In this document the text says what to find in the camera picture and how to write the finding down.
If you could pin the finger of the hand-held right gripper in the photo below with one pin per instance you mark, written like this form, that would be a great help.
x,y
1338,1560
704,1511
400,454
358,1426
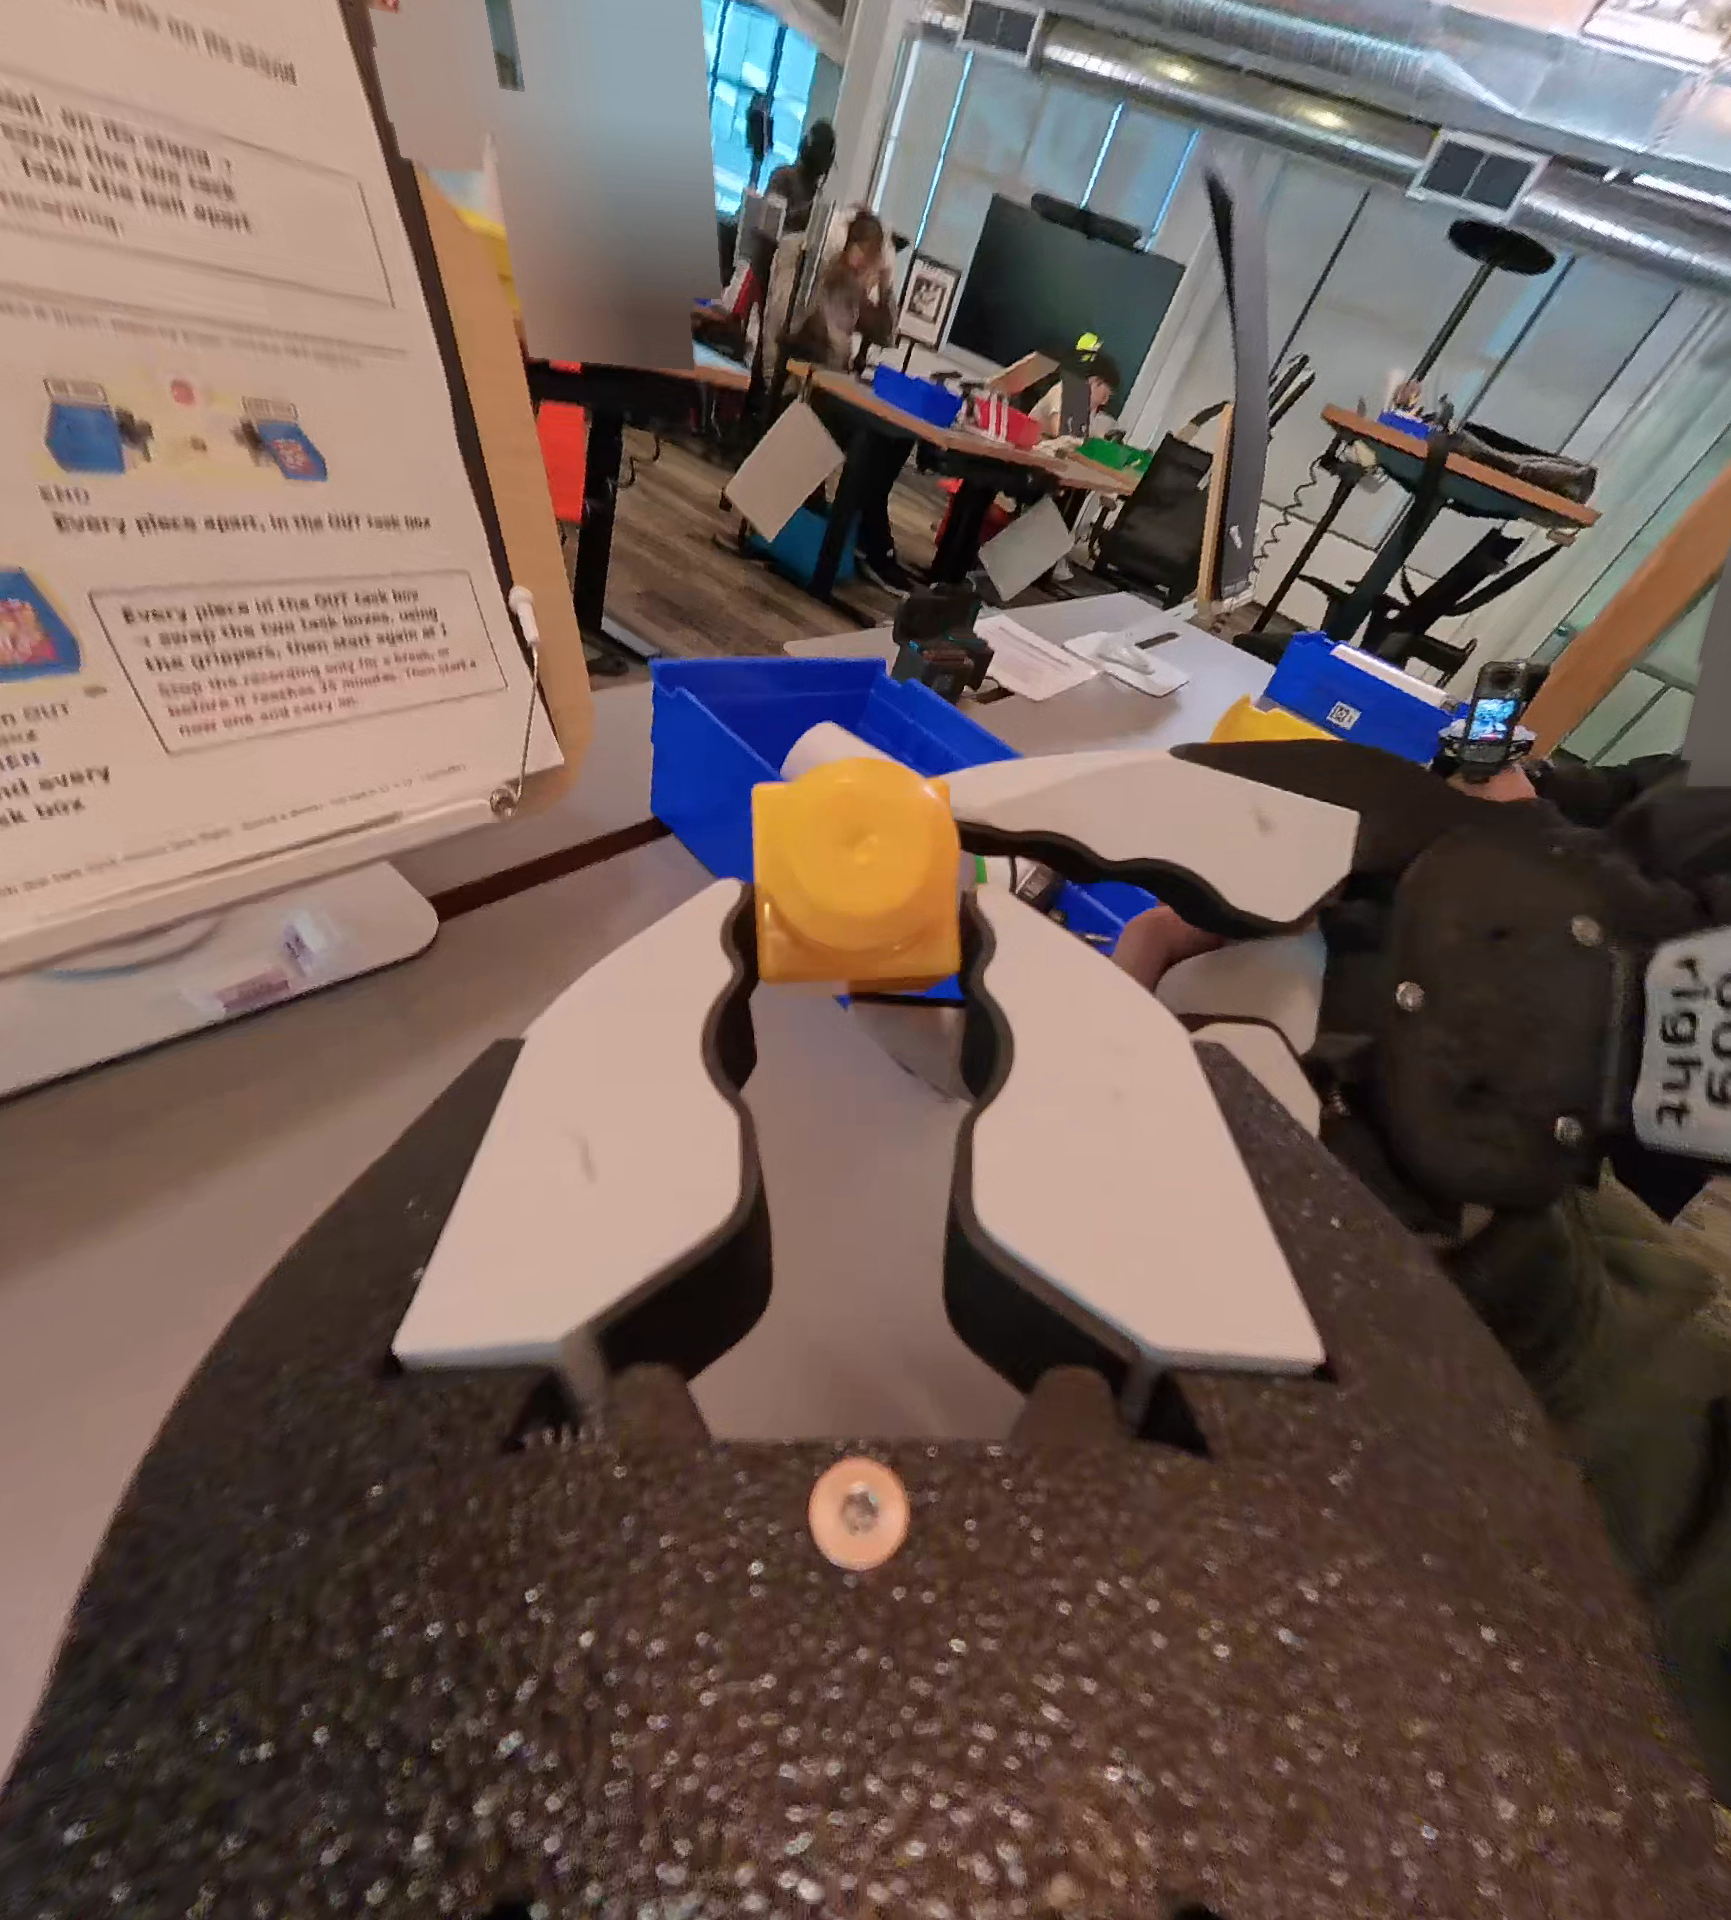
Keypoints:
x,y
1256,991
1180,819

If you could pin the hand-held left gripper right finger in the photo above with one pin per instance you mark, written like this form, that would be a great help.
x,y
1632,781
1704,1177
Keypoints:
x,y
1136,1185

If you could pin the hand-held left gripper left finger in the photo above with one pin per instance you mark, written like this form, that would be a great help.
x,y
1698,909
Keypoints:
x,y
580,1170

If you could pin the yellow cube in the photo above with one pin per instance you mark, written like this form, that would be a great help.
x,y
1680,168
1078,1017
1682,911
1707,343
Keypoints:
x,y
850,870

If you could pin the blue plastic bin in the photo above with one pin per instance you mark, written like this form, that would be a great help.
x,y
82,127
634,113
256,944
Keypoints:
x,y
716,751

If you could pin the person's right forearm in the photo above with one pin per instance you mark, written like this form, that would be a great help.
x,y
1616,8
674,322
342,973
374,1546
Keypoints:
x,y
1676,1424

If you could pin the person's right hand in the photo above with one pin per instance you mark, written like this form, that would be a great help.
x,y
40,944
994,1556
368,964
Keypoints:
x,y
1166,944

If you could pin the yellow plastic bin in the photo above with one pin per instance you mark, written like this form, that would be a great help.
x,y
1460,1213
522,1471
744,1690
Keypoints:
x,y
1256,722

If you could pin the white desk item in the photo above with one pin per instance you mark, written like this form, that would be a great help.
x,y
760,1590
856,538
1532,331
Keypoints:
x,y
1128,660

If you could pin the printed paper sheet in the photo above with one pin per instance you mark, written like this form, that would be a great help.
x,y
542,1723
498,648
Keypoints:
x,y
1038,660

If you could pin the small blue bin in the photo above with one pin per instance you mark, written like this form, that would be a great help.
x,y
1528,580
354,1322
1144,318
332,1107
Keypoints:
x,y
1390,713

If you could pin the black battery charger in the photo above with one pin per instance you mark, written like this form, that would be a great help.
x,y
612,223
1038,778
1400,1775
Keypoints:
x,y
940,645

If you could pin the black office chair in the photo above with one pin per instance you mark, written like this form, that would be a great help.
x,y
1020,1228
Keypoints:
x,y
1158,519

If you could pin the grey hanging panel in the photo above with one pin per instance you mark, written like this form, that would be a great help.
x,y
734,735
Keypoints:
x,y
1028,548
782,468

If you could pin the white paper roll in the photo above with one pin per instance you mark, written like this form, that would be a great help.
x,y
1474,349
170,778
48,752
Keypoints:
x,y
828,747

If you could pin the black tilted board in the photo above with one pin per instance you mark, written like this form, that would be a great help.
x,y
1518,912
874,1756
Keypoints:
x,y
1246,375

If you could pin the wooden standing desk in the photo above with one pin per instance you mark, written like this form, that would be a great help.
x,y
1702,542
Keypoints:
x,y
1480,480

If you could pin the blue bag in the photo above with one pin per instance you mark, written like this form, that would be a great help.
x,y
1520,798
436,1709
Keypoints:
x,y
812,548

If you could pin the white stand base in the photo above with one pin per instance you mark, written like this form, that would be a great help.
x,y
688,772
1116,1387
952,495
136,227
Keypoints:
x,y
130,991

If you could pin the black floor lamp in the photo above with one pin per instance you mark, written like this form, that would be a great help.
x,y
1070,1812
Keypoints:
x,y
1504,248

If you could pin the orange traffic cone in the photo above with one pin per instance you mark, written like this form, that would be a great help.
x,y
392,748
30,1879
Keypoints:
x,y
560,458

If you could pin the black mannequin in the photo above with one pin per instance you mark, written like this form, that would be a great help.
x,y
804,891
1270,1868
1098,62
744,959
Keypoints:
x,y
806,164

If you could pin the instruction sheet board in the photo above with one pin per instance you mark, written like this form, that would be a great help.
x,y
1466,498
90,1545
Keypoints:
x,y
204,451

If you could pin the wall television screen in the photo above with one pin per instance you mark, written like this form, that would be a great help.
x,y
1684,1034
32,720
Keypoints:
x,y
1060,292

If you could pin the silver air duct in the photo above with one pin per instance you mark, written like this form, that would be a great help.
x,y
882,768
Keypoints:
x,y
1256,91

